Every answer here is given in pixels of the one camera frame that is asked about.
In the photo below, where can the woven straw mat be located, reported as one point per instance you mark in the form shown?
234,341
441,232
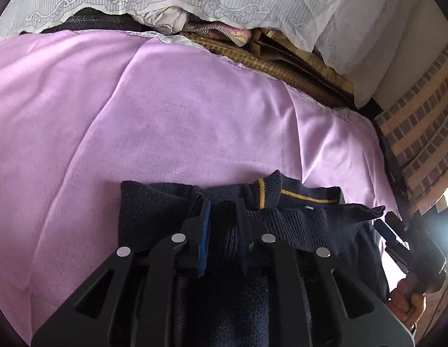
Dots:
274,67

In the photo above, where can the navy knit cardigan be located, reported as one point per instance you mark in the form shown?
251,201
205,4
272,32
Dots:
224,296

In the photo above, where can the pink floral quilt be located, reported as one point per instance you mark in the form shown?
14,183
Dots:
224,32

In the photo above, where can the purple printed bed sheet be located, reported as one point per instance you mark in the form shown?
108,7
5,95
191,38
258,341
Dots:
137,115

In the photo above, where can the person's right hand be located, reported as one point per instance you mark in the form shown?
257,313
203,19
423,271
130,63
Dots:
404,303

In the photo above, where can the brick pattern curtain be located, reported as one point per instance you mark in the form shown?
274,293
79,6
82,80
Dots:
419,123

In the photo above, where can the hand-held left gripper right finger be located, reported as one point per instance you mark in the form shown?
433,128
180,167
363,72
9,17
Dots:
242,231

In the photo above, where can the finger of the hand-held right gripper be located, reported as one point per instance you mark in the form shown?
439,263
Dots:
399,226
388,235

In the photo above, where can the dark cloth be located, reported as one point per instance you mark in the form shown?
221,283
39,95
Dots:
93,21

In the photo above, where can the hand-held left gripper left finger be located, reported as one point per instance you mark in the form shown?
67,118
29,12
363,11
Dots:
205,231

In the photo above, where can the grey pillow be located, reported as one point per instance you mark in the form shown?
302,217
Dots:
162,20

